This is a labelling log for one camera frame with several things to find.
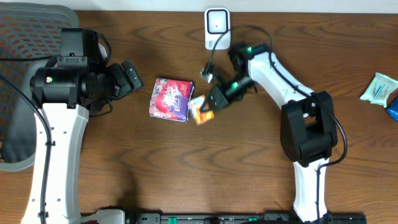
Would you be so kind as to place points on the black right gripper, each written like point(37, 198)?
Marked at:
point(218, 97)

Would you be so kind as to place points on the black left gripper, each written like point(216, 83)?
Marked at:
point(125, 78)

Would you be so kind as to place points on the small orange box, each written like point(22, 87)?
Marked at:
point(194, 107)

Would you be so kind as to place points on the red purple snack packet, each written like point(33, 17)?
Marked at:
point(170, 99)

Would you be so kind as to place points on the teal snack packet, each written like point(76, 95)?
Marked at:
point(379, 90)

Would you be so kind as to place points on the blue cookie packet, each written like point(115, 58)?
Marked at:
point(392, 109)

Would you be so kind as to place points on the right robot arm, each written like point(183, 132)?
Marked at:
point(307, 129)

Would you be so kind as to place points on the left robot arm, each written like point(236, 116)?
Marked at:
point(67, 90)

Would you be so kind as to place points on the grey plastic mesh basket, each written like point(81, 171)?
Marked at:
point(28, 31)

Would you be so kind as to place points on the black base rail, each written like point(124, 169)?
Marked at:
point(217, 218)

